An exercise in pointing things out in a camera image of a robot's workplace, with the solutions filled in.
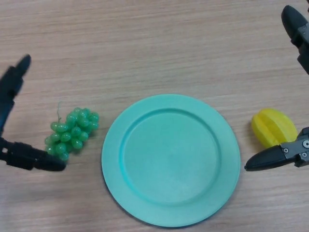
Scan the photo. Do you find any teal round plate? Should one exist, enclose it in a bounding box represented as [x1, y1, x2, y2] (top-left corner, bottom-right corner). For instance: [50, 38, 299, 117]
[101, 94, 241, 228]

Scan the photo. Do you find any green grape bunch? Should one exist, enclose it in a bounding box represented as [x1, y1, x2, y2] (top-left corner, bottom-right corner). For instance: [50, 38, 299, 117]
[44, 101, 100, 162]

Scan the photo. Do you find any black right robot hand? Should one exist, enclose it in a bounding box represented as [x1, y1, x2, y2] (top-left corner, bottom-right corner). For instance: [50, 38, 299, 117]
[244, 0, 309, 172]

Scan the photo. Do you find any yellow starfruit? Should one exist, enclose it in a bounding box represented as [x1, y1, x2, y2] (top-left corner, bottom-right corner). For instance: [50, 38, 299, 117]
[251, 108, 298, 148]

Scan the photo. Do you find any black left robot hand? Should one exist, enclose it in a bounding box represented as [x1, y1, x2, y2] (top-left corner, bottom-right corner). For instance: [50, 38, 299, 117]
[0, 54, 67, 172]

